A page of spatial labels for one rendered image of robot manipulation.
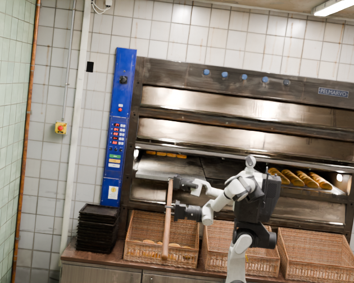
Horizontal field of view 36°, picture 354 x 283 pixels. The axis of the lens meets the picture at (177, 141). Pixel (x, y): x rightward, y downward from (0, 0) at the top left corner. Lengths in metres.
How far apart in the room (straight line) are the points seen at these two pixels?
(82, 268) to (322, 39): 2.58
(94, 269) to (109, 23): 1.90
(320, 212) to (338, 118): 0.79
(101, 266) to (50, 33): 1.86
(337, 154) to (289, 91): 0.65
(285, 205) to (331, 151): 0.58
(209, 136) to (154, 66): 0.72
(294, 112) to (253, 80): 0.42
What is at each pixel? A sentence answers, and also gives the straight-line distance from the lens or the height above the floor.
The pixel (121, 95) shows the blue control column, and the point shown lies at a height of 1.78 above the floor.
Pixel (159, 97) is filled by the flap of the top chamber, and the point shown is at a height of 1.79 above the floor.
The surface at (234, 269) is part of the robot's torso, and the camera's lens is 3.77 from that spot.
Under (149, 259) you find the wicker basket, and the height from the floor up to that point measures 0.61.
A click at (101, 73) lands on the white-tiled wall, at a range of 4.49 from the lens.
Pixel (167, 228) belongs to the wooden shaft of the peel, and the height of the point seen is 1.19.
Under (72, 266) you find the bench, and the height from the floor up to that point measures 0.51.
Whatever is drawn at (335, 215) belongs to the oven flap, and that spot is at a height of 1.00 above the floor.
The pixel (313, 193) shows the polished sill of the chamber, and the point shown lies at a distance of 4.70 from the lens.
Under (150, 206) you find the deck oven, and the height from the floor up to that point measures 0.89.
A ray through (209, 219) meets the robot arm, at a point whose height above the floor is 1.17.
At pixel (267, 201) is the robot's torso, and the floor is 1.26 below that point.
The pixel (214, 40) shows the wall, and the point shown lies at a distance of 4.48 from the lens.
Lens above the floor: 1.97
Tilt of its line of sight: 7 degrees down
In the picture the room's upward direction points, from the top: 7 degrees clockwise
